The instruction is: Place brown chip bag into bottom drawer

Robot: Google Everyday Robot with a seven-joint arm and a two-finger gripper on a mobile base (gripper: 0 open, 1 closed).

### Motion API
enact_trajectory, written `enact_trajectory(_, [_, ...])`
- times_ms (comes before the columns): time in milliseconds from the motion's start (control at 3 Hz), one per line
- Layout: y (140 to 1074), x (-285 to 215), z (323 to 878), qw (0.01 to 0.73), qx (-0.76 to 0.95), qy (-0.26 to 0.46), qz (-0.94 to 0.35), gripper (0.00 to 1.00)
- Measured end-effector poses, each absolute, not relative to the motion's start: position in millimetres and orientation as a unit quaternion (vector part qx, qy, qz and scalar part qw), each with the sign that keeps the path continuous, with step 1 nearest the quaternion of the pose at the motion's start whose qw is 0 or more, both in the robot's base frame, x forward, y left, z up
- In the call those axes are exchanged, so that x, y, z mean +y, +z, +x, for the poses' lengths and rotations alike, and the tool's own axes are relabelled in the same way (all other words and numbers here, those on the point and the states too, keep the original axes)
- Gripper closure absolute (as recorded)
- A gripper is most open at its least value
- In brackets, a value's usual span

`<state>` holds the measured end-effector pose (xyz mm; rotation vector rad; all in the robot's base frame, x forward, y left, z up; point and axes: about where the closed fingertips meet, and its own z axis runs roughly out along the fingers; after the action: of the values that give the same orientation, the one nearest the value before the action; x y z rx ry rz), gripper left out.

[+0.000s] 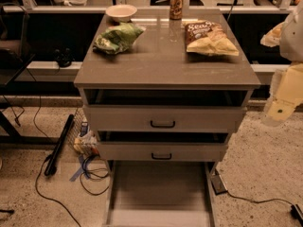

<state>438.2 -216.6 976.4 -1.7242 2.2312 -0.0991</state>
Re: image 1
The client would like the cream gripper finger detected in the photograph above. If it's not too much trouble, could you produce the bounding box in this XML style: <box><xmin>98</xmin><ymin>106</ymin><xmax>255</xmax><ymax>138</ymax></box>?
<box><xmin>260</xmin><ymin>23</ymin><xmax>284</xmax><ymax>47</ymax></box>

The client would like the brown chip bag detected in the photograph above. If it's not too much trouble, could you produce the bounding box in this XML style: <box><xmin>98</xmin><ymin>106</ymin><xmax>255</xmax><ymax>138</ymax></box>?
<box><xmin>183</xmin><ymin>20</ymin><xmax>240</xmax><ymax>56</ymax></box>

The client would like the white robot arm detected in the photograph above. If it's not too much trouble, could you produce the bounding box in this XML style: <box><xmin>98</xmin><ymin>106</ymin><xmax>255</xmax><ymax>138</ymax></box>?
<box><xmin>260</xmin><ymin>1</ymin><xmax>303</xmax><ymax>127</ymax></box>

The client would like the grey drawer cabinet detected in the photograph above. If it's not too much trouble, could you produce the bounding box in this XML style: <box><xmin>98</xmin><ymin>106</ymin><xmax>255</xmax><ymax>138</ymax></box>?
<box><xmin>73</xmin><ymin>8</ymin><xmax>262</xmax><ymax>163</ymax></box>

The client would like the green chip bag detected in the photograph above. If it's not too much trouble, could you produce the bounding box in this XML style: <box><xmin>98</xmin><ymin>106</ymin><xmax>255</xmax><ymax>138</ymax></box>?
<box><xmin>93</xmin><ymin>23</ymin><xmax>146</xmax><ymax>55</ymax></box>

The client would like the top grey drawer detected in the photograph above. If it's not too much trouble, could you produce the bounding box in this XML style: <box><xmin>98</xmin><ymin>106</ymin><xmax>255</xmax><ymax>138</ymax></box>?
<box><xmin>83</xmin><ymin>106</ymin><xmax>246</xmax><ymax>132</ymax></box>

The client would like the bottom open grey drawer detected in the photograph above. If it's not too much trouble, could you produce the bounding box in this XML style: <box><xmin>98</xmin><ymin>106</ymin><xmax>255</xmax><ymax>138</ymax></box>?
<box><xmin>102</xmin><ymin>161</ymin><xmax>218</xmax><ymax>227</ymax></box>

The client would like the middle grey drawer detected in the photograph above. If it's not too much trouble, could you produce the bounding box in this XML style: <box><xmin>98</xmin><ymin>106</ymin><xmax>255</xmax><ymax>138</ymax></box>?
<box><xmin>98</xmin><ymin>131</ymin><xmax>228</xmax><ymax>162</ymax></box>

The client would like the orange soda can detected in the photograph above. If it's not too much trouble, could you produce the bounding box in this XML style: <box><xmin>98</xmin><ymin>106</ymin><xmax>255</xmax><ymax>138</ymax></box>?
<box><xmin>169</xmin><ymin>0</ymin><xmax>183</xmax><ymax>20</ymax></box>

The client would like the black power adapter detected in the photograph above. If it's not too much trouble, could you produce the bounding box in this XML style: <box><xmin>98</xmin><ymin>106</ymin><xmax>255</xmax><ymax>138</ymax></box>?
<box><xmin>210</xmin><ymin>175</ymin><xmax>227</xmax><ymax>195</ymax></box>

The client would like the white bowl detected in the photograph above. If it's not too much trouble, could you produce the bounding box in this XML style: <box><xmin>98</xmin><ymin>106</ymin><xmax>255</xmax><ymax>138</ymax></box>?
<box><xmin>105</xmin><ymin>4</ymin><xmax>137</xmax><ymax>22</ymax></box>

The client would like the crumpled snack wrappers pile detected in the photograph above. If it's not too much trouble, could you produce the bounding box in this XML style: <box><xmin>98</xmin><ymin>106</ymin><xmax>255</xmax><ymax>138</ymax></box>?
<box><xmin>73</xmin><ymin>121</ymin><xmax>98</xmax><ymax>156</ymax></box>

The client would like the black clamp object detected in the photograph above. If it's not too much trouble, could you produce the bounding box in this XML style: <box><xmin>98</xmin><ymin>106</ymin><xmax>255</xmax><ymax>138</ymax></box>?
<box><xmin>54</xmin><ymin>48</ymin><xmax>74</xmax><ymax>68</ymax></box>

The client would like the blue tape strip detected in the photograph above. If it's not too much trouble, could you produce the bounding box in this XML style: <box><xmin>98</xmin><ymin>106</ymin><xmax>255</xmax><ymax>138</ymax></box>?
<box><xmin>69</xmin><ymin>155</ymin><xmax>85</xmax><ymax>182</ymax></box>

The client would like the black rod on floor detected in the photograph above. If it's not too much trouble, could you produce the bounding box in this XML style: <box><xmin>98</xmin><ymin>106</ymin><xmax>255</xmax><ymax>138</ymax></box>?
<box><xmin>45</xmin><ymin>114</ymin><xmax>74</xmax><ymax>176</ymax></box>

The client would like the black floor cable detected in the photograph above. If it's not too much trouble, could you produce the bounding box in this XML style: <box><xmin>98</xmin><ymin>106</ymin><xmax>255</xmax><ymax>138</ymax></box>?
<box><xmin>32</xmin><ymin>95</ymin><xmax>83</xmax><ymax>227</ymax></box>

